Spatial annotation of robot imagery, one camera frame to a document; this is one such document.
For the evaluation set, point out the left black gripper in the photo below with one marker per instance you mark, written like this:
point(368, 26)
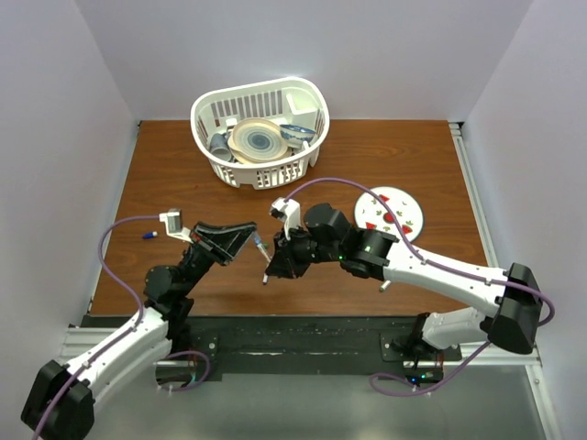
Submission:
point(231, 242)

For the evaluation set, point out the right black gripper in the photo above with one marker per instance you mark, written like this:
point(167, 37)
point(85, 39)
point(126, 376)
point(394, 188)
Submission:
point(284, 259)

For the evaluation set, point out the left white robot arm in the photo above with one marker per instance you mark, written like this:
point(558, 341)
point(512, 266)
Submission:
point(64, 398)

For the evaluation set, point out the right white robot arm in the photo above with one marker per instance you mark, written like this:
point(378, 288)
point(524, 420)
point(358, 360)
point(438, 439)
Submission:
point(502, 307)

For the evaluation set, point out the blue pen cap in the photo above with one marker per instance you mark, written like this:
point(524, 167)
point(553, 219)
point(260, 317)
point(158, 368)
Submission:
point(150, 235)

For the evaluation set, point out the white green-tip pen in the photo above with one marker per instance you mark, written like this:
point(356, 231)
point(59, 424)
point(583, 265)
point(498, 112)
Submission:
point(384, 286)

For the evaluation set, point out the grey-white mug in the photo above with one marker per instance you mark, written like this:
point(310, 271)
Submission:
point(218, 147)

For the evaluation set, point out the beige blue-centred plate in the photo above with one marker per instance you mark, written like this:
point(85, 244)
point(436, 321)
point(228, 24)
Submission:
point(258, 140)

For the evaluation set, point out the watermelon pattern round plate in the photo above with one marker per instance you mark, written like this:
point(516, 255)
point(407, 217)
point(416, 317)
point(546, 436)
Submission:
point(370, 214)

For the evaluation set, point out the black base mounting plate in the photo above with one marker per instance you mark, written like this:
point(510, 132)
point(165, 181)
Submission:
point(213, 346)

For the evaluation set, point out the white plastic dish basket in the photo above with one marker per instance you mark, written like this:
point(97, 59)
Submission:
point(288, 100)

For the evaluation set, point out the blue patterned white bowl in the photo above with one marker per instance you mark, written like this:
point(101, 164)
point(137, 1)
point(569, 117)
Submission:
point(295, 136)

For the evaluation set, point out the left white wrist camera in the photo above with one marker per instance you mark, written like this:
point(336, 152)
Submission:
point(173, 223)

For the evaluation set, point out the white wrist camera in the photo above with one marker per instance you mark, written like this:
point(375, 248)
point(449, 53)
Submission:
point(173, 223)
point(288, 211)

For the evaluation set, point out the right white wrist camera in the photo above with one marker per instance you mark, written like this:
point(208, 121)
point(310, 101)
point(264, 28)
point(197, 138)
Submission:
point(288, 211)

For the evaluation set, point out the aluminium frame rail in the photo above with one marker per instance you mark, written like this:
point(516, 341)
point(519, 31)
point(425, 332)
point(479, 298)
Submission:
point(493, 356)

